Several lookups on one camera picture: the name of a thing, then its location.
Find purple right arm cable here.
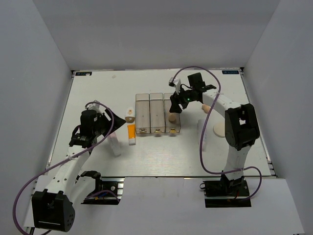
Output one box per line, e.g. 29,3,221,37
174,66,263,200

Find blue label sticker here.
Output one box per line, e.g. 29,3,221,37
222,70,240,74
75,71,92,76

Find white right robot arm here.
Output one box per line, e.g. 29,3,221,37
169,72,260,195

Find teal pink gradient tube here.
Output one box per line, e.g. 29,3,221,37
108,132,121,157

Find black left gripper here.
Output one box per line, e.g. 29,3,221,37
93,108,126,137

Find blue label sticker left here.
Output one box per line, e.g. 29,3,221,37
75,71,92,76

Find blue label sticker right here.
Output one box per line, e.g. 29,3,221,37
222,70,240,74

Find round white powder puff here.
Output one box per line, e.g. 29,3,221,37
213,122,225,138

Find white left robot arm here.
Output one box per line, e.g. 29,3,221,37
31,108,126,232

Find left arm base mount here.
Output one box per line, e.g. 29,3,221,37
76,171,125,205

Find clear middle organizer bin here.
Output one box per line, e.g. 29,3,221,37
150,93,165,135

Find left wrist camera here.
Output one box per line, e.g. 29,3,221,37
85,100,101,113

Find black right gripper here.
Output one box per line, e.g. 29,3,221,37
170,85,195,114

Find clear right organizer bin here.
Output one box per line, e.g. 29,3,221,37
163,93,181,134

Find clear left organizer bin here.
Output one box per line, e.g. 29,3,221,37
135,94,151,134

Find orange cream tube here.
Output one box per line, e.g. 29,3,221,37
127,124,136,145

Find clear organizer bin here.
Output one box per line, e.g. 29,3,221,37
150,93,165,135
163,93,181,134
135,94,151,134

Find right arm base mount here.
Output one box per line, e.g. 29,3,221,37
200,175,251,208

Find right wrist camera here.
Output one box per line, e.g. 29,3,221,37
168,77,181,94

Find clear white cosmetic tube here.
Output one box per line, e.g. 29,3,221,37
197,119,207,151

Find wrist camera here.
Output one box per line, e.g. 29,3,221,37
168,77,181,94
85,100,101,113

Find white bottle brown cap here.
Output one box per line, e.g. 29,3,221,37
125,107,135,123

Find beige makeup sponge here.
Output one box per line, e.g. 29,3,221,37
168,113,178,123
201,104,211,114

